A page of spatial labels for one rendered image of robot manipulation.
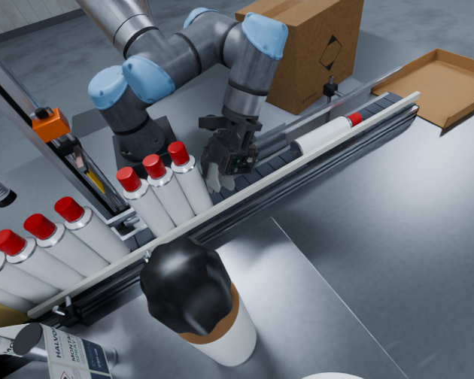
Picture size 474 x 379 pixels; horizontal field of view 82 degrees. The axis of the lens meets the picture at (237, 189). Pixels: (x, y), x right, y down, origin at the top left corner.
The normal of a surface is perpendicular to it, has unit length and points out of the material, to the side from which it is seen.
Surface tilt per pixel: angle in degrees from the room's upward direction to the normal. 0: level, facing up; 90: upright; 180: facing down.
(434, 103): 0
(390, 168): 0
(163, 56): 41
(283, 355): 0
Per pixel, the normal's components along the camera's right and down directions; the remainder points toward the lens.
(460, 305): -0.17, -0.63
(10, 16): 0.37, 0.67
